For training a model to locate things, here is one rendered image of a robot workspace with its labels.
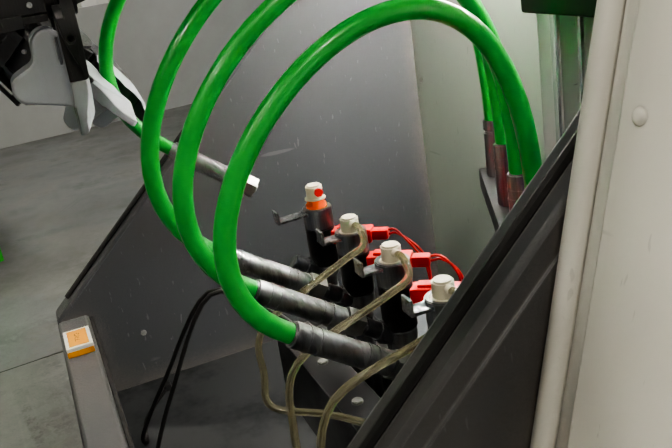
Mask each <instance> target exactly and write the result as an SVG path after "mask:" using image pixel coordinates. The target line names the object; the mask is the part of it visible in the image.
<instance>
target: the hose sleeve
mask: <svg viewBox="0 0 672 448"><path fill-rule="evenodd" d="M177 147H178V143H177V142H176V143H173V145H172V147H171V149H170V151H169V154H168V156H169V158H170V159H172V160H175V157H176V152H177ZM227 167H228V166H227V165H224V164H222V163H220V162H218V161H216V160H214V159H211V158H209V157H207V156H205V155H203V154H201V153H199V152H198V155H197V159H196V164H195V170H196V171H198V172H200V173H202V174H204V175H207V176H209V177H211V178H213V179H215V180H217V181H218V182H223V178H224V175H225V173H226V170H227Z"/></svg>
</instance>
